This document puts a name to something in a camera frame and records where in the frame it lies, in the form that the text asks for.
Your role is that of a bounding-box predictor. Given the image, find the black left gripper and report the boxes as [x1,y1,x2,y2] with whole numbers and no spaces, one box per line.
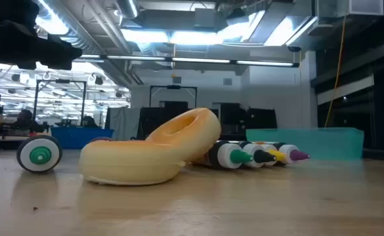
[0,20,83,71]

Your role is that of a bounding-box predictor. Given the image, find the yellow tape roll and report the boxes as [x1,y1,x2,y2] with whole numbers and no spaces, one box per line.
[144,107,223,165]
[79,140,186,186]

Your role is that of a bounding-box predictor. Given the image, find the black-tipped glue bottle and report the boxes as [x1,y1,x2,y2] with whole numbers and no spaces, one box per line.
[239,140,277,168]

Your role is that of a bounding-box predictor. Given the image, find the yellow-tipped glue bottle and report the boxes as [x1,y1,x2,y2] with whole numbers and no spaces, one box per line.
[255,141,288,167]

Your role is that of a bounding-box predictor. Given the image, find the purple-tipped glue bottle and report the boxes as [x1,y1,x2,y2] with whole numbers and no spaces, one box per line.
[273,142,311,166]

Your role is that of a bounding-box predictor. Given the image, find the person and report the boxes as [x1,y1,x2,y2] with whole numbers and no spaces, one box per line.
[81,115,100,128]
[9,109,45,134]

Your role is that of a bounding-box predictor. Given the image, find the blue plastic bin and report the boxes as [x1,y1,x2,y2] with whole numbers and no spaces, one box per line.
[49,126,115,150]

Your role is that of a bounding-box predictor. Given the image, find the grey cloth curtain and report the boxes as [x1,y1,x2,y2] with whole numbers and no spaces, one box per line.
[104,106,142,141]

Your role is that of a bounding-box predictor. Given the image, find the wooden background table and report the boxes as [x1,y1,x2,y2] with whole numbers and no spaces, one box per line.
[0,132,52,152]

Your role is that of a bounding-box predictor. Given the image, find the long tube light fixture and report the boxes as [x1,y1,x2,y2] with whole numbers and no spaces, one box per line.
[74,54,300,68]

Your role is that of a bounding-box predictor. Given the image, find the grey ceiling box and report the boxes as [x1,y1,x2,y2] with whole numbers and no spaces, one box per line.
[194,7,217,29]

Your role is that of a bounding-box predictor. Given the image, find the black partition panels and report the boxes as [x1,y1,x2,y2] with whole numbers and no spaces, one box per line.
[136,100,278,142]

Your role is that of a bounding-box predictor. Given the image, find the teal plastic bin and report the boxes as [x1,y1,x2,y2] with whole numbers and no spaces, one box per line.
[245,127,365,162]

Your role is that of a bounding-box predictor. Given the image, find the white ceiling unit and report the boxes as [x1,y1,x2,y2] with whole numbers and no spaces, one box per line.
[348,0,384,16]

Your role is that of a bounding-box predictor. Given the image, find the black gantry frame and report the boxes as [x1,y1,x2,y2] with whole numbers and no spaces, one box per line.
[149,85,198,109]
[33,78,87,127]

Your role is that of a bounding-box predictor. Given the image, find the silver round air duct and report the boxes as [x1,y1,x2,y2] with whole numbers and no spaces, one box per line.
[114,0,140,20]

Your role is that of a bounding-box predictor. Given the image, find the yellow cable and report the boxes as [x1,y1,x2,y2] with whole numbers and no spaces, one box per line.
[324,14,347,128]

